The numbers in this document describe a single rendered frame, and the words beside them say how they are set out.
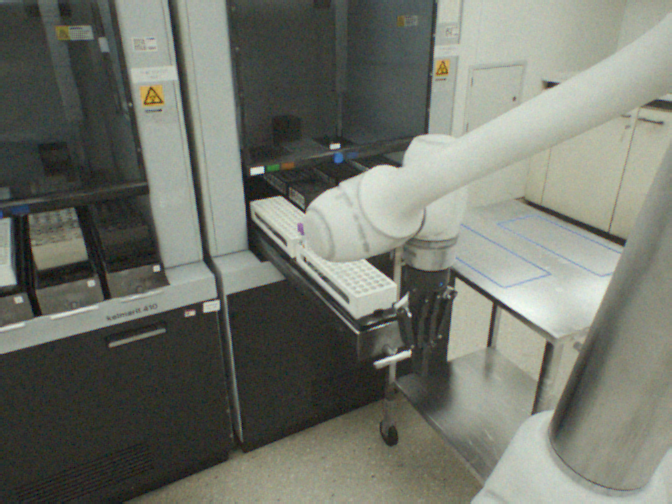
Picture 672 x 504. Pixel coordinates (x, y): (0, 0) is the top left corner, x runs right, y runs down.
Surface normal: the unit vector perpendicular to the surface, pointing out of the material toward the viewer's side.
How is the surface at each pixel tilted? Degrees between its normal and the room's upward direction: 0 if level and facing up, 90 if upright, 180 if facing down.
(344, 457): 0
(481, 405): 0
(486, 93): 90
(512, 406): 0
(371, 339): 90
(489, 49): 90
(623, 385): 91
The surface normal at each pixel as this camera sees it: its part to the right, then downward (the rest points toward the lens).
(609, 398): -0.76, 0.31
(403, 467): -0.01, -0.89
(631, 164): -0.88, 0.22
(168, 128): 0.47, 0.40
